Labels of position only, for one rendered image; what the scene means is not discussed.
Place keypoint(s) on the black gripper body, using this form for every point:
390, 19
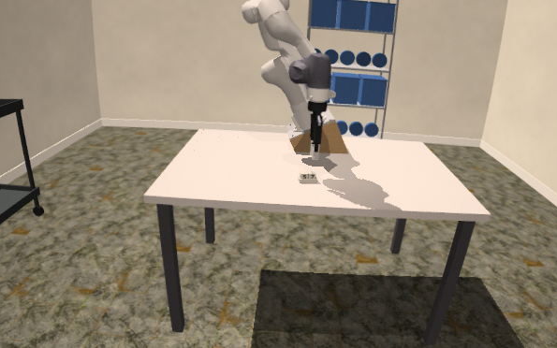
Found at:
317, 107

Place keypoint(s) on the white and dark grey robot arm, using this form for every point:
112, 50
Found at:
289, 71

